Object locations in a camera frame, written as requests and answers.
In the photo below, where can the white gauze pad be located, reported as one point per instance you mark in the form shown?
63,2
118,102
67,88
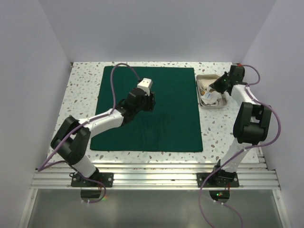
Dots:
215,97

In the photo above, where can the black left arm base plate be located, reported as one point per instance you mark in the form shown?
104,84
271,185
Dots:
104,178

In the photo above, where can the beige packaged dressing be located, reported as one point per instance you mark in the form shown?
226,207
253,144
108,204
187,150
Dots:
204,83

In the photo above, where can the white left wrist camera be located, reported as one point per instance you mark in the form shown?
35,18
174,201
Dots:
145,84

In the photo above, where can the aluminium extrusion frame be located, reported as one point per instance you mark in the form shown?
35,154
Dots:
175,172

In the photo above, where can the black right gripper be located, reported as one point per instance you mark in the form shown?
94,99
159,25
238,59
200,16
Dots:
215,85

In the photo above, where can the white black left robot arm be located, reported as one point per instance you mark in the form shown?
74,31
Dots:
72,138

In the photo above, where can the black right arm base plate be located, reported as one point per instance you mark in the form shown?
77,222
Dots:
218,180

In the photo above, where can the stainless steel tray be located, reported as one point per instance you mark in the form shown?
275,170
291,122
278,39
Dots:
222,102

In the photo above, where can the green surgical drape cloth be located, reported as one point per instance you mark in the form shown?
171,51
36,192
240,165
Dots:
172,126

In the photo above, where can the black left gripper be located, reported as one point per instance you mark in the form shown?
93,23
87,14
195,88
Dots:
150,102

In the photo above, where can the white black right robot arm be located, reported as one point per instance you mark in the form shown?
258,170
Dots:
251,124

